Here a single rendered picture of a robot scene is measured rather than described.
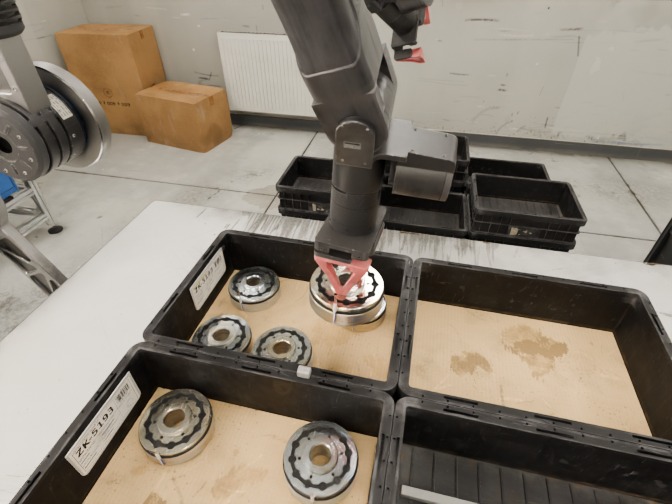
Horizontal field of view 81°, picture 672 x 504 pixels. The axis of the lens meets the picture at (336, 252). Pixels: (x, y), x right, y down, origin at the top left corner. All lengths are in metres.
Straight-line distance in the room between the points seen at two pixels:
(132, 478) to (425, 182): 0.55
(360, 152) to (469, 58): 3.09
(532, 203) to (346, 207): 1.55
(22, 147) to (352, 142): 0.63
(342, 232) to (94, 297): 0.83
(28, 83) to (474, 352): 0.88
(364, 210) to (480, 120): 3.18
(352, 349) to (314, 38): 0.54
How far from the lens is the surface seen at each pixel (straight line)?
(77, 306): 1.17
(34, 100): 0.87
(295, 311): 0.80
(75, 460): 0.65
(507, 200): 1.92
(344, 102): 0.35
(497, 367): 0.77
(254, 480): 0.64
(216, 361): 0.62
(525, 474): 0.69
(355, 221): 0.45
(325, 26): 0.32
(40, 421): 0.98
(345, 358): 0.73
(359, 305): 0.52
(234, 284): 0.84
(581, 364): 0.84
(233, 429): 0.68
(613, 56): 3.64
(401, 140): 0.41
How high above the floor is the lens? 1.42
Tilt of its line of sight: 39 degrees down
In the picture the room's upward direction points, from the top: straight up
